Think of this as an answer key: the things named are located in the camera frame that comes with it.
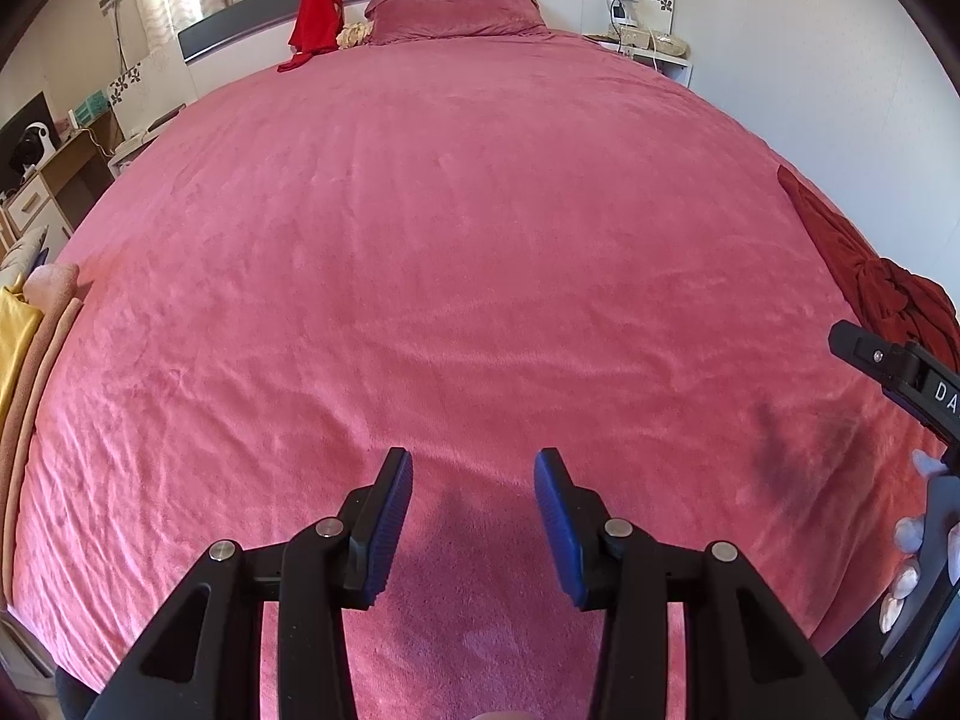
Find dark red garment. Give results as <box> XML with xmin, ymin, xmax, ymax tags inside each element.
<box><xmin>776</xmin><ymin>163</ymin><xmax>960</xmax><ymax>376</ymax></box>

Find yellow cloth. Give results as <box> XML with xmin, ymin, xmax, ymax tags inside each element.
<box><xmin>0</xmin><ymin>289</ymin><xmax>44</xmax><ymax>421</ymax></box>

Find white side table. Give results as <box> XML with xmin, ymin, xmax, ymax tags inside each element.
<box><xmin>107</xmin><ymin>106</ymin><xmax>185</xmax><ymax>177</ymax></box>

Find wooden desk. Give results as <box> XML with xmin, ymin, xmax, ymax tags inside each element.
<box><xmin>0</xmin><ymin>116</ymin><xmax>125</xmax><ymax>241</ymax></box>

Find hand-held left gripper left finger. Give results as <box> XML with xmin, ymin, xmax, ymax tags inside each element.
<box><xmin>84</xmin><ymin>448</ymin><xmax>414</xmax><ymax>720</ymax></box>

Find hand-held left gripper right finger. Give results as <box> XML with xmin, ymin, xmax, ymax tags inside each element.
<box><xmin>533</xmin><ymin>448</ymin><xmax>863</xmax><ymax>720</ymax></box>

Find pink bed blanket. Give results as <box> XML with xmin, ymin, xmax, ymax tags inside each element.
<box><xmin>4</xmin><ymin>26</ymin><xmax>947</xmax><ymax>720</ymax></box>

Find pink pillow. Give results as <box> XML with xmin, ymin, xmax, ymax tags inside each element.
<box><xmin>365</xmin><ymin>0</ymin><xmax>552</xmax><ymax>46</ymax></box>

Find peach cloth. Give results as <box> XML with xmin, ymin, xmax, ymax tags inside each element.
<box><xmin>0</xmin><ymin>262</ymin><xmax>83</xmax><ymax>601</ymax></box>

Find black monitor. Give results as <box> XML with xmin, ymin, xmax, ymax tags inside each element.
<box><xmin>0</xmin><ymin>92</ymin><xmax>57</xmax><ymax>181</ymax></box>

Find person's right hand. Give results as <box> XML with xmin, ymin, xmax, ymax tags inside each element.
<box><xmin>879</xmin><ymin>448</ymin><xmax>952</xmax><ymax>635</ymax></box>

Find bright red garment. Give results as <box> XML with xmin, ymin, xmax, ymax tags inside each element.
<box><xmin>277</xmin><ymin>0</ymin><xmax>347</xmax><ymax>74</ymax></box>

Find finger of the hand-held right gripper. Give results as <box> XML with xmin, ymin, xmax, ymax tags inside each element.
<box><xmin>828</xmin><ymin>320</ymin><xmax>912</xmax><ymax>398</ymax></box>

